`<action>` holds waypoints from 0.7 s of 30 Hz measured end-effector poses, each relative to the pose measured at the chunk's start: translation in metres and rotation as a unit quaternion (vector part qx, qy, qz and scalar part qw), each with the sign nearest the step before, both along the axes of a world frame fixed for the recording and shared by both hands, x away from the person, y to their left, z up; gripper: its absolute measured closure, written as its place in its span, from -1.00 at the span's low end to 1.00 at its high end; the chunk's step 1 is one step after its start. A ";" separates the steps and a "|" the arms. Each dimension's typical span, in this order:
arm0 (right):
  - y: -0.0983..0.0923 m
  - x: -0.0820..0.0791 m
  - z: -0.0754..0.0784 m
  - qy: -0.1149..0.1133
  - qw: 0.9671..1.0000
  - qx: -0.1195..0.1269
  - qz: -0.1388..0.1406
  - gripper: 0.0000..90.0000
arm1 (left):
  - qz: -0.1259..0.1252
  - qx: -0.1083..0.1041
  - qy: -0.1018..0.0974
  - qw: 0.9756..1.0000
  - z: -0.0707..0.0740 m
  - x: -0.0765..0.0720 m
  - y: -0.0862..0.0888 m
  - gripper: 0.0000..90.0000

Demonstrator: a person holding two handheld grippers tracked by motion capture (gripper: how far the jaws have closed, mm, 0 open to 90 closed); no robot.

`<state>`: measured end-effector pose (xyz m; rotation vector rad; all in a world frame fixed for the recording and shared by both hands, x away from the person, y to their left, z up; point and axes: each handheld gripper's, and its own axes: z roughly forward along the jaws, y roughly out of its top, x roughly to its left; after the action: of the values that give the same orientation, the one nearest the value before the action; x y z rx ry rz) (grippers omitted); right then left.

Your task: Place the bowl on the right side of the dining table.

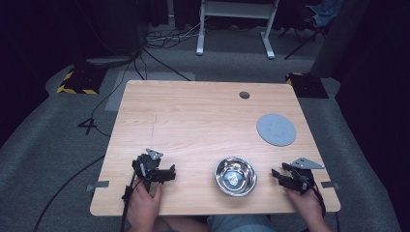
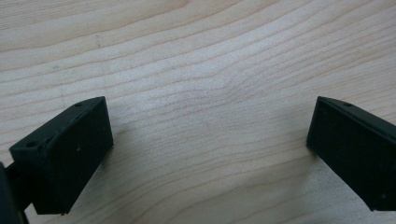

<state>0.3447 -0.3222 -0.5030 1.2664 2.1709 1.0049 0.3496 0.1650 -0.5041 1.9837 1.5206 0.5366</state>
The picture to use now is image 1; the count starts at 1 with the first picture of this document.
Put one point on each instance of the person's blue shorts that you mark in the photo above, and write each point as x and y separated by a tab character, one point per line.
240	223

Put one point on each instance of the stainless steel bowl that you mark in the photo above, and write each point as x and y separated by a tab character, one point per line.
235	176

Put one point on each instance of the black tape floor mark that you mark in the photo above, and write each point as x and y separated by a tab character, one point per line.
87	125

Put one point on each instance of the person's bare leg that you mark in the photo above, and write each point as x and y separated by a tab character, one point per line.
183	224

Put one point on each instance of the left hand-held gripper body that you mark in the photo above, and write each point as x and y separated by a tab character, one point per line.
145	166

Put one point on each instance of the blue cloth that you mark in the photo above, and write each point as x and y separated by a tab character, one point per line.
325	11

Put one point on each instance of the black folding chair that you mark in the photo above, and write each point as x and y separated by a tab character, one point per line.
306	35

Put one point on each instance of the black yellow striped stand base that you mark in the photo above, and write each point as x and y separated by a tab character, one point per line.
80	80
307	85

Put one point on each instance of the white metal desk frame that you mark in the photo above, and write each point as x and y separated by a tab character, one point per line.
237	9

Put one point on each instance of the grey tape strip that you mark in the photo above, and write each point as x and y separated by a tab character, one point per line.
330	185
97	185

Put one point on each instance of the person's right hand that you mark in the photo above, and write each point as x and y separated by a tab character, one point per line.
306	204

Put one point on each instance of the grey round mat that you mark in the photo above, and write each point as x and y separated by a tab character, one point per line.
276	130

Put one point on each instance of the person's left hand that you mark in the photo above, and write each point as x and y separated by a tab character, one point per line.
143	206

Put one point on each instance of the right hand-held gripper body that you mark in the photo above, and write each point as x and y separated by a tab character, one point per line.
304	176

